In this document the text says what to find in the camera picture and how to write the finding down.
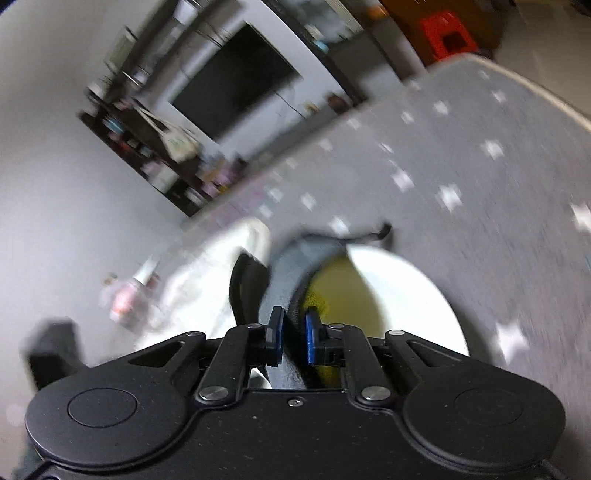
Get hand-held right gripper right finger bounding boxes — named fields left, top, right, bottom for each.
left=304, top=306, right=465, bottom=408

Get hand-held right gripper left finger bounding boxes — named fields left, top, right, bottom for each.
left=127, top=305, right=286, bottom=408

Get yellow grey cleaning cloth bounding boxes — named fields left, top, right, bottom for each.
left=230, top=223, right=394, bottom=393

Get white bowl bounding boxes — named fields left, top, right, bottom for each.
left=295, top=244, right=471, bottom=392

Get pink white bottles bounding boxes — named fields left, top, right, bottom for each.
left=99, top=257, right=163, bottom=329

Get beige tote bag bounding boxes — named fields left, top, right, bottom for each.
left=137, top=105, right=202, bottom=163

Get dark block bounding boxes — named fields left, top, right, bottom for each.
left=20, top=320, right=89, bottom=394

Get grey star-print mattress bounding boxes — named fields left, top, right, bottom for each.
left=179, top=52, right=591, bottom=418

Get glass display cabinet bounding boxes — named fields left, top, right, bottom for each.
left=259, top=0, right=372, bottom=108

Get brown wooden cabinet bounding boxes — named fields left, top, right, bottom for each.
left=379, top=0, right=505, bottom=66

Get red plastic stool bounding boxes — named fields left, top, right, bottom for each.
left=419, top=11, right=479, bottom=66

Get dark wall shelf unit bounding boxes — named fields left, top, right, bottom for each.
left=78, top=25, right=252, bottom=219

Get black wall television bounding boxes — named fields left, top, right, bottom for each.
left=167, top=23, right=302, bottom=143

